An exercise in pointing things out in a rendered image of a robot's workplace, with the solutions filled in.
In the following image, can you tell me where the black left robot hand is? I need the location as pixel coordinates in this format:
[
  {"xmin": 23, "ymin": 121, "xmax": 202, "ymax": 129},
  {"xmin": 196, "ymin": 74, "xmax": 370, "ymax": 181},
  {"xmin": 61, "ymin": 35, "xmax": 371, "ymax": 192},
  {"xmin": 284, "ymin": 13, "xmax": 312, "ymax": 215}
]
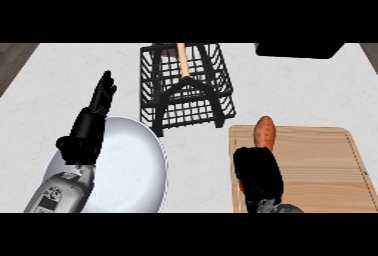
[{"xmin": 54, "ymin": 70, "xmax": 117, "ymax": 167}]

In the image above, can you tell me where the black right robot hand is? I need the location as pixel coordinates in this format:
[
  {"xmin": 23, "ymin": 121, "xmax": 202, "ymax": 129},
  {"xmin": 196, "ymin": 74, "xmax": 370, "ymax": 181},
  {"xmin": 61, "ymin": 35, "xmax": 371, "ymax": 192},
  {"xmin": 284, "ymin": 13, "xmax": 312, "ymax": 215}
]
[{"xmin": 231, "ymin": 145, "xmax": 284, "ymax": 214}]

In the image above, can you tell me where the pale wooden cutting board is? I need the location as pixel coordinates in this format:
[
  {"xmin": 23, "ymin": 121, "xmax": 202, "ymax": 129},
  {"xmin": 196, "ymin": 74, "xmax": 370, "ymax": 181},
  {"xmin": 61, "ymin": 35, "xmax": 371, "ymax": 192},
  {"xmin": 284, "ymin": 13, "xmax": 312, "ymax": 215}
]
[{"xmin": 227, "ymin": 124, "xmax": 378, "ymax": 214}]

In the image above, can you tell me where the orange sweet potato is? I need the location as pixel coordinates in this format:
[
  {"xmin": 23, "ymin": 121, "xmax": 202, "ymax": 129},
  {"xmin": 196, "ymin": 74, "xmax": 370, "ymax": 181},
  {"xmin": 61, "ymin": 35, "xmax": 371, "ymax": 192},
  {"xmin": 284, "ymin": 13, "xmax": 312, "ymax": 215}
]
[{"xmin": 252, "ymin": 115, "xmax": 277, "ymax": 152}]

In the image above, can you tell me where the white round plate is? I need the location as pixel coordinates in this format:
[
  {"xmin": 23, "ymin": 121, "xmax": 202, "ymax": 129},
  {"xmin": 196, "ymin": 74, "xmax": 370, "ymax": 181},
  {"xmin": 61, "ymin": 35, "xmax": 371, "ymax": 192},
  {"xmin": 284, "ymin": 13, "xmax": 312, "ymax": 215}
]
[{"xmin": 41, "ymin": 115, "xmax": 169, "ymax": 214}]

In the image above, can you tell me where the black appliance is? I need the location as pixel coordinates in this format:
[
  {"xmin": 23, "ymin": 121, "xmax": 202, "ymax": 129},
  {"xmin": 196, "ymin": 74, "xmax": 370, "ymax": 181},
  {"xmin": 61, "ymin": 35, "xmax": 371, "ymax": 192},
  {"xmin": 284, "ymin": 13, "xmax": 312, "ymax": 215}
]
[{"xmin": 253, "ymin": 43, "xmax": 346, "ymax": 60}]

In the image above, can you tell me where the black tiered wire basket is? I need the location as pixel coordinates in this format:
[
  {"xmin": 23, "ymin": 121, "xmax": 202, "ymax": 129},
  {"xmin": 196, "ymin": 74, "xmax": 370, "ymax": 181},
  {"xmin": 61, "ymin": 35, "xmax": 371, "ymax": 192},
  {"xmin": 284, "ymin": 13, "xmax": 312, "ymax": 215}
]
[{"xmin": 138, "ymin": 43, "xmax": 237, "ymax": 138}]

